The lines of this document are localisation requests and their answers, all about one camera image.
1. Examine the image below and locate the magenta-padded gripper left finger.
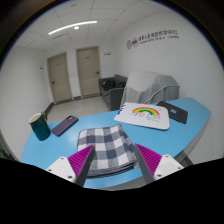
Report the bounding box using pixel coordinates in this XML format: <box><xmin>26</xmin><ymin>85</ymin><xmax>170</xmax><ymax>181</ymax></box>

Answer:
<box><xmin>45</xmin><ymin>145</ymin><xmax>96</xmax><ymax>187</ymax></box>

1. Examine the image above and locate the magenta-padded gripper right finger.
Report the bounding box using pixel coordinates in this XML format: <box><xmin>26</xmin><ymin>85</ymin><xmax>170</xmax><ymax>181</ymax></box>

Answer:
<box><xmin>134</xmin><ymin>143</ymin><xmax>185</xmax><ymax>185</ymax></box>

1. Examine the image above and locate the grey white checked towel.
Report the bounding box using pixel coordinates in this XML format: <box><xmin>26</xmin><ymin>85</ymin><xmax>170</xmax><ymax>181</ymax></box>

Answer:
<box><xmin>76</xmin><ymin>124</ymin><xmax>140</xmax><ymax>178</ymax></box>

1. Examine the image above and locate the purple smartphone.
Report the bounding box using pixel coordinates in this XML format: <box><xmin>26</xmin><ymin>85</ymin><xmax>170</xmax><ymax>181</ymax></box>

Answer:
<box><xmin>51</xmin><ymin>115</ymin><xmax>80</xmax><ymax>137</ymax></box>

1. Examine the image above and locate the white pad with rainbow print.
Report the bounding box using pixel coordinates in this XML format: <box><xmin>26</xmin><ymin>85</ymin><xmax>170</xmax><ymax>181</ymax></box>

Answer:
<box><xmin>113</xmin><ymin>102</ymin><xmax>171</xmax><ymax>131</ymax></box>

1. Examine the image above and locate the dark teal mug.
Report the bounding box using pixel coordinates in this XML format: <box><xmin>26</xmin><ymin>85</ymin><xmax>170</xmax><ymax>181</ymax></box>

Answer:
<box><xmin>28</xmin><ymin>111</ymin><xmax>52</xmax><ymax>141</ymax></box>

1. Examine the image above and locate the black flat case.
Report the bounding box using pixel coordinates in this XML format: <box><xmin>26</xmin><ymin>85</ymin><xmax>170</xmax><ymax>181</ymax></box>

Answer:
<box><xmin>156</xmin><ymin>100</ymin><xmax>189</xmax><ymax>125</ymax></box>

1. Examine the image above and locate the furniture under white sheet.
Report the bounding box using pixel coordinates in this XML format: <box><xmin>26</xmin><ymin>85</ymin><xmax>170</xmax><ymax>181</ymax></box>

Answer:
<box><xmin>120</xmin><ymin>71</ymin><xmax>180</xmax><ymax>105</ymax></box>

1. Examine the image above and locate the grey armchair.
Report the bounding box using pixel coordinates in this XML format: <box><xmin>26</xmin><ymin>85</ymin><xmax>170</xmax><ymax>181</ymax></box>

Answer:
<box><xmin>97</xmin><ymin>74</ymin><xmax>129</xmax><ymax>111</ymax></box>

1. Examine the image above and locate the beige door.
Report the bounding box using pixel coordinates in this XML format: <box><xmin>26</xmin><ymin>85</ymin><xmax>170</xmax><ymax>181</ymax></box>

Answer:
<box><xmin>75</xmin><ymin>45</ymin><xmax>102</xmax><ymax>99</ymax></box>
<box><xmin>46</xmin><ymin>52</ymin><xmax>73</xmax><ymax>104</ymax></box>

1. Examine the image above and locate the black bag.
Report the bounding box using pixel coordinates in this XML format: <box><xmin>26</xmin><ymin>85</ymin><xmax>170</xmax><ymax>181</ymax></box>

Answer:
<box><xmin>102</xmin><ymin>79</ymin><xmax>116</xmax><ymax>91</ymax></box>

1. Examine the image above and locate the long ceiling light strip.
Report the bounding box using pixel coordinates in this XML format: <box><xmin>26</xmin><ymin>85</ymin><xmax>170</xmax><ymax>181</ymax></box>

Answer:
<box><xmin>47</xmin><ymin>20</ymin><xmax>98</xmax><ymax>36</ymax></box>

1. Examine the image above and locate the wall logo sign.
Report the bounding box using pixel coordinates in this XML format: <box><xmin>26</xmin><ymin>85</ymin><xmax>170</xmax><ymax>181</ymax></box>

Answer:
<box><xmin>125</xmin><ymin>29</ymin><xmax>180</xmax><ymax>50</ymax></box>

